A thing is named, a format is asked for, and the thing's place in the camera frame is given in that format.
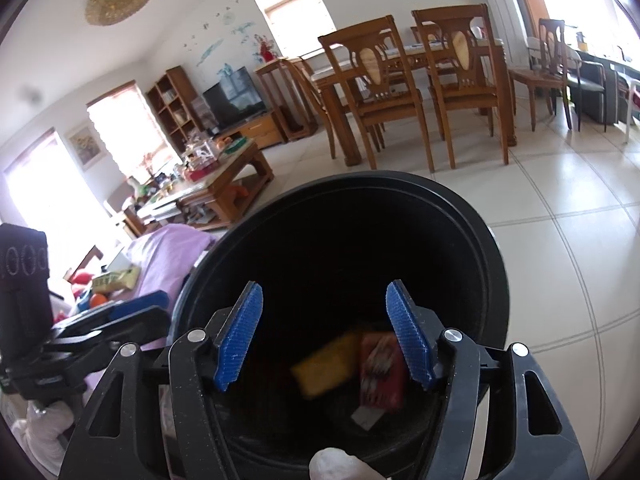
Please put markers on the bright balcony window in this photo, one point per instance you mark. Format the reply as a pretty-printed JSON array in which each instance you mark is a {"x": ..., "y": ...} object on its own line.
[{"x": 50, "y": 195}]

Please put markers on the black round trash bin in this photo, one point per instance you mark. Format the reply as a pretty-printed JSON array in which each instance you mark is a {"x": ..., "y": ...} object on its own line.
[{"x": 325, "y": 240}]

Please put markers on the window with roller blind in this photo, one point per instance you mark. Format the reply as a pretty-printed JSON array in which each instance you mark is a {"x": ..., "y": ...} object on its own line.
[
  {"x": 295, "y": 10},
  {"x": 125, "y": 130}
]

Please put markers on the wooden television stand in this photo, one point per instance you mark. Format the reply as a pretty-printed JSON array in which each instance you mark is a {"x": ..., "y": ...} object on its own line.
[{"x": 260, "y": 132}]

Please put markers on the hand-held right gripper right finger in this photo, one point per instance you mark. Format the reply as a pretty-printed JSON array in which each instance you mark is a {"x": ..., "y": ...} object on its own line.
[{"x": 407, "y": 335}]

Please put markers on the assorted tabletop clutter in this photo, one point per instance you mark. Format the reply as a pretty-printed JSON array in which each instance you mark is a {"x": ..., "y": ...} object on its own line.
[{"x": 200, "y": 157}]

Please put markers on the small framed flower picture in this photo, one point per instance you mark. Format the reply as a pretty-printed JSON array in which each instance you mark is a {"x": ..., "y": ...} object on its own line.
[{"x": 85, "y": 146}]

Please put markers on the blue wall decals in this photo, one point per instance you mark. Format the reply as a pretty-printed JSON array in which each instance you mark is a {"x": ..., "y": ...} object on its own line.
[{"x": 215, "y": 47}]

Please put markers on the red flower ornament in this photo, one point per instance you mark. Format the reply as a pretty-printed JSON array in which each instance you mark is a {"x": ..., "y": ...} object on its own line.
[{"x": 265, "y": 49}]

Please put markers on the green yellow snack packet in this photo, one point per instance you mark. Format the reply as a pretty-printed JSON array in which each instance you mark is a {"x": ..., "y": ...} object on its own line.
[{"x": 117, "y": 280}]

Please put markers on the white chair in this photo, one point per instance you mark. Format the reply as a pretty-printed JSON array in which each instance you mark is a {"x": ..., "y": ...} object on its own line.
[{"x": 632, "y": 105}]

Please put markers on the wooden dining table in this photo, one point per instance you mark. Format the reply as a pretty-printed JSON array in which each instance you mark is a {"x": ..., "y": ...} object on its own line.
[{"x": 330, "y": 82}]

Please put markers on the black flat television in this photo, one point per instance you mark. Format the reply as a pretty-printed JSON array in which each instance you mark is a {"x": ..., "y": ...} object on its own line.
[{"x": 234, "y": 97}]

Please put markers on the tall wooden side table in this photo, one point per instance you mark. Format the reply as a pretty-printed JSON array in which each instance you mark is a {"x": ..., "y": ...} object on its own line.
[{"x": 280, "y": 105}]

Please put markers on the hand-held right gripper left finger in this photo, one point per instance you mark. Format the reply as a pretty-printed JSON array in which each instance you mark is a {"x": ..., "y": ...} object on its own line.
[{"x": 240, "y": 332}]

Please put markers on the red snack packet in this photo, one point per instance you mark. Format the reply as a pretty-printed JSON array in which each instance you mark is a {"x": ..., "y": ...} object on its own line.
[{"x": 382, "y": 370}]

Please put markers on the orange red toys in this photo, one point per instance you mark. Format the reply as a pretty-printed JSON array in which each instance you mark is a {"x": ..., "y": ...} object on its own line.
[{"x": 92, "y": 297}]

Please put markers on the wooden dining chair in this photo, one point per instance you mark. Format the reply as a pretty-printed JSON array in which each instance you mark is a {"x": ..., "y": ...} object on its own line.
[
  {"x": 465, "y": 95},
  {"x": 310, "y": 95},
  {"x": 542, "y": 77},
  {"x": 385, "y": 105}
]

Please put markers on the wooden coffee table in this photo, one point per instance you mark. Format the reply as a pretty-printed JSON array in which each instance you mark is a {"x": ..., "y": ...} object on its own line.
[{"x": 235, "y": 180}]

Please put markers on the clear plastic drawer unit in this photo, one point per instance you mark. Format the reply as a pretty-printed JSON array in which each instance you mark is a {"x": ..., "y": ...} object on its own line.
[{"x": 202, "y": 115}]

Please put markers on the black armchair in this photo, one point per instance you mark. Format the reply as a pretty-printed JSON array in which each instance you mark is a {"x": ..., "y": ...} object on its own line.
[{"x": 590, "y": 82}]

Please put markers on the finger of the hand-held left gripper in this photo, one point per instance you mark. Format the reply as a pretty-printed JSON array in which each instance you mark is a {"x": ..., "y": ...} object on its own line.
[
  {"x": 135, "y": 329},
  {"x": 140, "y": 302}
]

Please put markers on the person's right hand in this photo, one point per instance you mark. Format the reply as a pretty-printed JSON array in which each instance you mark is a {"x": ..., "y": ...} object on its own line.
[{"x": 340, "y": 467}]

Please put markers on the person's left hand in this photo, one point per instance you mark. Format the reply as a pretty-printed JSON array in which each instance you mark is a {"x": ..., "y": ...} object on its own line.
[{"x": 47, "y": 430}]

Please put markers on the white paper scrap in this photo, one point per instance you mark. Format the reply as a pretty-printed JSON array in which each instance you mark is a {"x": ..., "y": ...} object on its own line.
[{"x": 367, "y": 416}]

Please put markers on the wooden bookshelf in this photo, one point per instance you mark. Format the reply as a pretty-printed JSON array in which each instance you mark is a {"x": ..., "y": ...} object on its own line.
[{"x": 172, "y": 110}]

